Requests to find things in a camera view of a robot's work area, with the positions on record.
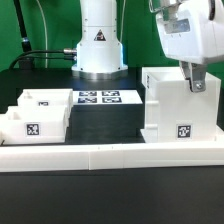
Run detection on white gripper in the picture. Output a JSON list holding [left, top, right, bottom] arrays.
[[149, 0, 224, 92]]

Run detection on white drawer cabinet frame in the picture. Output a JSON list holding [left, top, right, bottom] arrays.
[[141, 67, 221, 143]]

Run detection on white drawer box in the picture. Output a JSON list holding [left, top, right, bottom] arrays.
[[0, 106, 69, 145], [17, 89, 73, 117]]

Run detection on white front drawer box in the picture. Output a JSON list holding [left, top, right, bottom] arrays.
[[0, 106, 69, 145]]

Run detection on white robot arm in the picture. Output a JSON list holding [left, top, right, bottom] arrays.
[[72, 0, 224, 92]]

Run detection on white marker sheet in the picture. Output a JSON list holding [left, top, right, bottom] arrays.
[[73, 90, 142, 105]]

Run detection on black pole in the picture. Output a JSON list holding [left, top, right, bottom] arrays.
[[13, 0, 32, 52]]

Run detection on black cable with connector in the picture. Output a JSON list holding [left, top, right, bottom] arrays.
[[9, 48, 78, 70]]

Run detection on white thin cable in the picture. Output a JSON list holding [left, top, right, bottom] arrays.
[[35, 0, 49, 69]]

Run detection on white boundary fence rail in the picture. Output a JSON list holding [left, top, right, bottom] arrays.
[[0, 131, 224, 172]]

